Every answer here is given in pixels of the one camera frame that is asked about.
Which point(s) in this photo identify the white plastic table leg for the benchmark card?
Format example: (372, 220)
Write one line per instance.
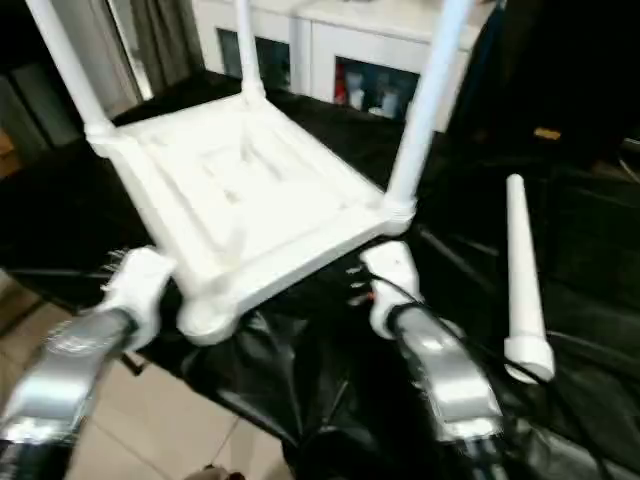
(70, 65)
(522, 260)
(430, 100)
(248, 55)

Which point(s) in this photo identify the white plastic table top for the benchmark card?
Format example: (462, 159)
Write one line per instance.
(225, 190)

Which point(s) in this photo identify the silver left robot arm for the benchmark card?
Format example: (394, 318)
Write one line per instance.
(65, 370)

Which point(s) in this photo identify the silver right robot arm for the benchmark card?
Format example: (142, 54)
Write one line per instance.
(450, 370)

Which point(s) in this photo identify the black mat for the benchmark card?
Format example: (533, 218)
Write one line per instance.
(575, 240)

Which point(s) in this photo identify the black metal stand leg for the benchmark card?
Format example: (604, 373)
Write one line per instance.
(134, 364)

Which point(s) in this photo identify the white glass-door cabinet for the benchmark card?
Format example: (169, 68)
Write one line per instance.
(360, 35)

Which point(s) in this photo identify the black cabinet gold label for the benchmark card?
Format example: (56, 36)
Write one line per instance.
(550, 75)

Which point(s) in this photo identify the grey curtain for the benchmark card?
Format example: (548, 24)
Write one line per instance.
(165, 45)

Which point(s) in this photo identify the black shelf unit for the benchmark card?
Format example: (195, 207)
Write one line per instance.
(40, 105)

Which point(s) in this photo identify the brown cardboard box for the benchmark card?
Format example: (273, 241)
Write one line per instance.
(6, 150)

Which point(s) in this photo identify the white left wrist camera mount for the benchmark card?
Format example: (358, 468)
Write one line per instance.
(140, 285)

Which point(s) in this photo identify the grey door frame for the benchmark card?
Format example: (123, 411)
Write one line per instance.
(125, 50)

